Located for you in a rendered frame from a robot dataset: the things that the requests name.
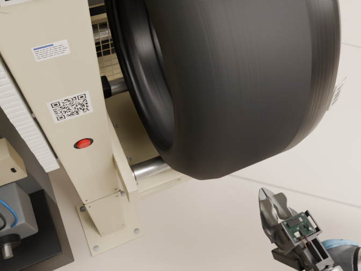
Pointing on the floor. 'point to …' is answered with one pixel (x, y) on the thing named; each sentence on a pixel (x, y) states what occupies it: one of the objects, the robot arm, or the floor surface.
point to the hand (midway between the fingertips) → (263, 194)
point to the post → (93, 134)
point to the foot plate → (94, 235)
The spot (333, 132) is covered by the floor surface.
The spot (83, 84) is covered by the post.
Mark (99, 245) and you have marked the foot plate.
